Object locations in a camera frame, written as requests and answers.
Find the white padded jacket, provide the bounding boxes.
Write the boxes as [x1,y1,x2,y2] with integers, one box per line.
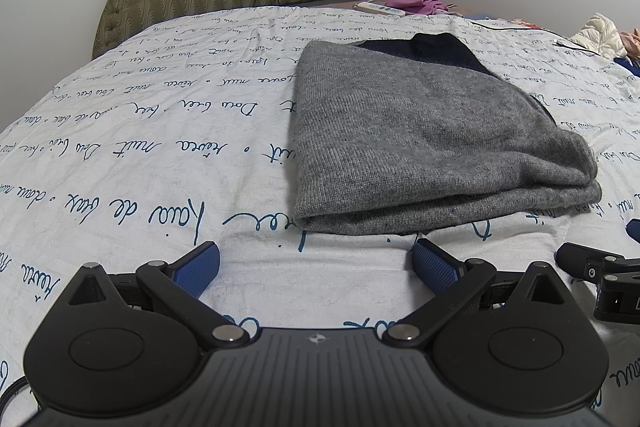
[567,12,626,58]

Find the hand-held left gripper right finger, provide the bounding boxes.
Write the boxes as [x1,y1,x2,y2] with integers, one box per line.
[382,238,577,350]

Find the white power strip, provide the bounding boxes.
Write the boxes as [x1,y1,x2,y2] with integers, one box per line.
[352,0,407,17]

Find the thin black cable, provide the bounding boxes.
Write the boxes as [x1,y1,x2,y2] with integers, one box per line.
[469,19,602,54]

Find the grey sweater with navy sleeves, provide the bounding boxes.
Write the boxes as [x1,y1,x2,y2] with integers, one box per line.
[290,33,604,239]

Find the white script-printed bedsheet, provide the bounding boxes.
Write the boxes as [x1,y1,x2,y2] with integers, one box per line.
[0,2,640,427]

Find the pink cloth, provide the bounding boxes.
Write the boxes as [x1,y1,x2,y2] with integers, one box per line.
[619,28,640,60]

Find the purple cloth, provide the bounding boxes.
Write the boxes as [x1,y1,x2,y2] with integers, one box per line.
[382,0,451,16]

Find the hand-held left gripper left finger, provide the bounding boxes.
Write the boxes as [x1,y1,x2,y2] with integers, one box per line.
[62,241,252,349]

